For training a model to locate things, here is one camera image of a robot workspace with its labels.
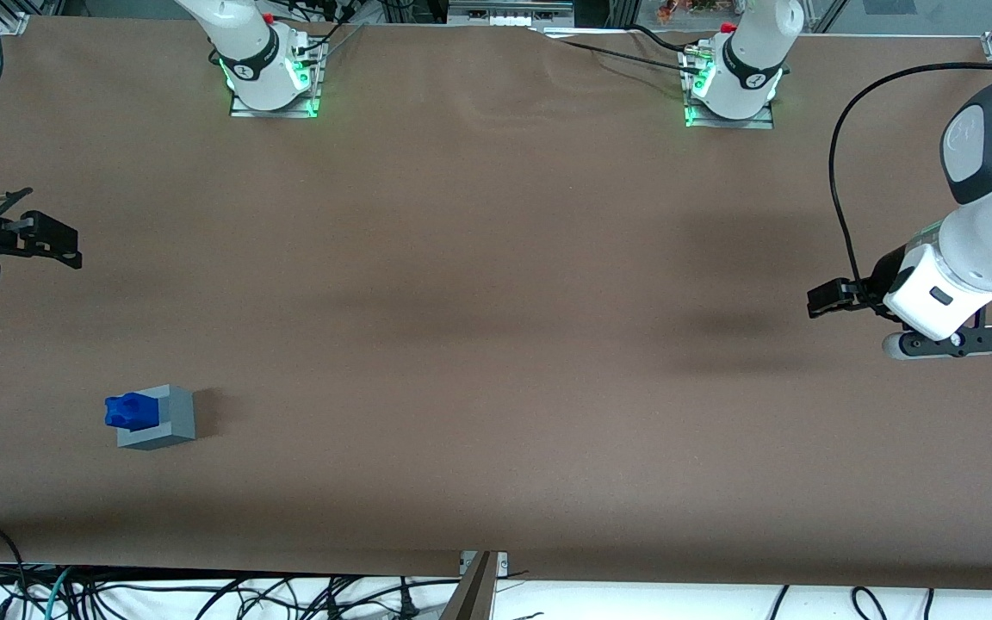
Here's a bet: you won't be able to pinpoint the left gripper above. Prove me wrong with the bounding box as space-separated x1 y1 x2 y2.
808 244 992 342

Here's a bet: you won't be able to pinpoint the blue plastic part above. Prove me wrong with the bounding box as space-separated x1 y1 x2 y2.
104 392 159 432

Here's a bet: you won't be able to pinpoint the gray cube base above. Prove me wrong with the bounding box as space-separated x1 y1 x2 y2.
116 384 197 451

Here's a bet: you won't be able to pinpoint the orange objects behind table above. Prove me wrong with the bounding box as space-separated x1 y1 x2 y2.
655 0 721 23

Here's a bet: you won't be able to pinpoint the brown table mat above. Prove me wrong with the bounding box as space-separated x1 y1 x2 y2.
0 15 992 593

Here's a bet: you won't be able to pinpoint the white power strip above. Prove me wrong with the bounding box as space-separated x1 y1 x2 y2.
449 0 574 27

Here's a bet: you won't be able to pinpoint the dark metal beam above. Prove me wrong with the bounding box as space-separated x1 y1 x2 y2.
437 551 499 620

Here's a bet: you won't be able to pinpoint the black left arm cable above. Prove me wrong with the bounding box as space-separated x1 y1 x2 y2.
828 62 992 302

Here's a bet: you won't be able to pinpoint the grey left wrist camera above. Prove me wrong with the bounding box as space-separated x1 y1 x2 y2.
882 325 992 361

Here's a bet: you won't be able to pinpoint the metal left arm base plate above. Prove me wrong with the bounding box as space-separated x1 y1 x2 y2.
681 43 777 130

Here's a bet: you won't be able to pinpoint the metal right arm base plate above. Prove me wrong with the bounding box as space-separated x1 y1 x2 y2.
229 39 326 119

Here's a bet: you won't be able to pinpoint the short black curved cable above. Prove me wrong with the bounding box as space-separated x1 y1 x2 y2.
629 24 695 54

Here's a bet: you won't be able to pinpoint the long black cable on mat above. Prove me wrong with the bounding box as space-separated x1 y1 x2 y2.
548 36 708 75

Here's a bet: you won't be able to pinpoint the teal floor cable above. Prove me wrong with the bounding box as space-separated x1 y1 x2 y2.
44 567 75 620

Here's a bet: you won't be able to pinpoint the silver table edge bracket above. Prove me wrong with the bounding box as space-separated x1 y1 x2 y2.
460 551 510 576

